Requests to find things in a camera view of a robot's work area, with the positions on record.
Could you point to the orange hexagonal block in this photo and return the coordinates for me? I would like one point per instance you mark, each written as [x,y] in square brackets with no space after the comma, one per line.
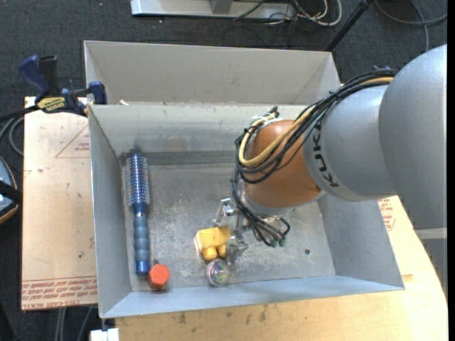
[158,276]

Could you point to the iridescent clear round top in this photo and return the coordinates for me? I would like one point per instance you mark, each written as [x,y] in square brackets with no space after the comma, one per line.
[217,273]

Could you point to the grey metal bin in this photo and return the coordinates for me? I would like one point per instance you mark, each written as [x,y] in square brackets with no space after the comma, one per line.
[185,204]

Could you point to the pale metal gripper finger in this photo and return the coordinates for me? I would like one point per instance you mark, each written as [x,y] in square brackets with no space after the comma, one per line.
[227,212]
[236,246]

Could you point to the blue round hairbrush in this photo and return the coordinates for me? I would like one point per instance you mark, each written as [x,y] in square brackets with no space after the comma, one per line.
[139,197]

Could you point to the yellow toy block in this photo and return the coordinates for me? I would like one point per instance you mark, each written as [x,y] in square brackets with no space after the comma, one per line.
[210,241]

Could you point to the brown cardboard board, red print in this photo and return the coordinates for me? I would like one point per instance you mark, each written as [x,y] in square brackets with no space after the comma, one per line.
[57,204]

